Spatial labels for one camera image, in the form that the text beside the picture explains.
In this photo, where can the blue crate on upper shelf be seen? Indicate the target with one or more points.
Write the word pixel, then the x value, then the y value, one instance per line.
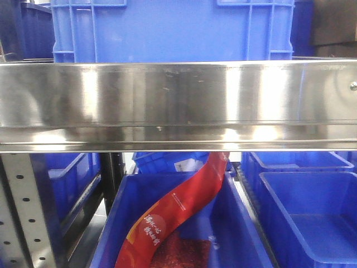
pixel 171 31

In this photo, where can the blue bin lower centre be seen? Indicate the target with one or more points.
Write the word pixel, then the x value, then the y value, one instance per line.
pixel 225 222

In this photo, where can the blue bin lower right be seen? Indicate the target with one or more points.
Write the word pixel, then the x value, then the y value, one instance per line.
pixel 310 218

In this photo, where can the red snack bag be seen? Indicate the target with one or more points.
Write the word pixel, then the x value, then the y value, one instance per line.
pixel 153 227

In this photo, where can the blue bin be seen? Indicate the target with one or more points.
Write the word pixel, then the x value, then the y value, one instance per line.
pixel 169 162
pixel 70 174
pixel 254 163
pixel 225 222
pixel 310 218

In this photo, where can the blue bin rear centre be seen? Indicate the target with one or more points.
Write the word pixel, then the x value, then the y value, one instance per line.
pixel 169 162

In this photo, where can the blue bin lower left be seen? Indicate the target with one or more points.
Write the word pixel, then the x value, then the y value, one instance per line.
pixel 70 174

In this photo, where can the blue bin rear right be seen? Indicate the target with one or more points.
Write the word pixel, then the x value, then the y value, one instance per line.
pixel 254 163

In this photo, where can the stainless steel shelf rail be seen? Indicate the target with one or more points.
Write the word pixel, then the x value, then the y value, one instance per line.
pixel 288 105

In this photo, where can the perforated metal shelf upright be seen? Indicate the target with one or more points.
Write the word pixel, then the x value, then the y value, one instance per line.
pixel 23 185

